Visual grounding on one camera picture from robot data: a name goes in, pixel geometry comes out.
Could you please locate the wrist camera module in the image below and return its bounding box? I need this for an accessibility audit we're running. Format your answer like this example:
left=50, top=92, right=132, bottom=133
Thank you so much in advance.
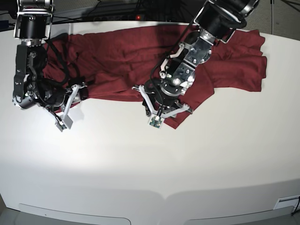
left=55, top=115, right=73, bottom=132
left=148, top=114, right=165, bottom=129

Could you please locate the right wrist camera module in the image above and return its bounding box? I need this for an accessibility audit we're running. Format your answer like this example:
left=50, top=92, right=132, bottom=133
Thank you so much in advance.
left=55, top=115, right=73, bottom=132

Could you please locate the black power strip red switch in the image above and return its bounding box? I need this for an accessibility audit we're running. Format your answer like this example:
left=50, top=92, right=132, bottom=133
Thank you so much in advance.
left=83, top=14, right=145, bottom=22

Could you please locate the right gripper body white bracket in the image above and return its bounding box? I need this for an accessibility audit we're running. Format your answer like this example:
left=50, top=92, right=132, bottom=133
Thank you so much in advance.
left=42, top=82, right=89, bottom=132

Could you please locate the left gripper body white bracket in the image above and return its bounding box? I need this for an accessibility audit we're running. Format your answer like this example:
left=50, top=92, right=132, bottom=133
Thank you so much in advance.
left=132, top=79, right=193, bottom=119

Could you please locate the black cable at table corner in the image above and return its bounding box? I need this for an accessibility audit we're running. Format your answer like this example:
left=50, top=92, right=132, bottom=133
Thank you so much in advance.
left=291, top=196, right=300, bottom=217

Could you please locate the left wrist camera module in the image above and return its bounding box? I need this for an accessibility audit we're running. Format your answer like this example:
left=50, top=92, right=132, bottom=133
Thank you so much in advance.
left=148, top=114, right=165, bottom=129

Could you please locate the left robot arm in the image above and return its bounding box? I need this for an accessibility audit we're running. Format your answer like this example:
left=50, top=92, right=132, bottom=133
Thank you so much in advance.
left=132, top=0, right=259, bottom=128

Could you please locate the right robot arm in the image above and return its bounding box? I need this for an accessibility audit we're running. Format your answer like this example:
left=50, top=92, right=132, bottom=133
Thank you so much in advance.
left=12, top=0, right=88, bottom=131

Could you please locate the white label plate on table edge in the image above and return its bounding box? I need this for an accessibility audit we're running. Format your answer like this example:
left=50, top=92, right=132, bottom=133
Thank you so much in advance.
left=273, top=195, right=300, bottom=210

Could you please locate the dark red long-sleeve T-shirt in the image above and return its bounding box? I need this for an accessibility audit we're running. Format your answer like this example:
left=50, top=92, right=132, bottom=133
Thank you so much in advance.
left=38, top=25, right=268, bottom=130

